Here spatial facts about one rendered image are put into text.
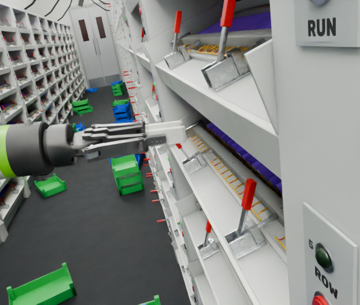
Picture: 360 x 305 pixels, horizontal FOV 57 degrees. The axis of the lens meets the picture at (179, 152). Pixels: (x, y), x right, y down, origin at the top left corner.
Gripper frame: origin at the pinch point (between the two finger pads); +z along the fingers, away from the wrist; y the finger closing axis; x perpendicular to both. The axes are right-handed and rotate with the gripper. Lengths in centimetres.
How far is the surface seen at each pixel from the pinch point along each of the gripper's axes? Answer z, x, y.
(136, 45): -2, 7, -90
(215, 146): 9.4, -4.0, -0.6
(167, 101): 2.6, 0.5, -19.4
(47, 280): -65, -110, -89
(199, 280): 7, -50, -13
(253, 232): 7.4, -3.6, 26.5
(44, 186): -101, -126, -232
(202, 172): 6.2, -7.7, 2.2
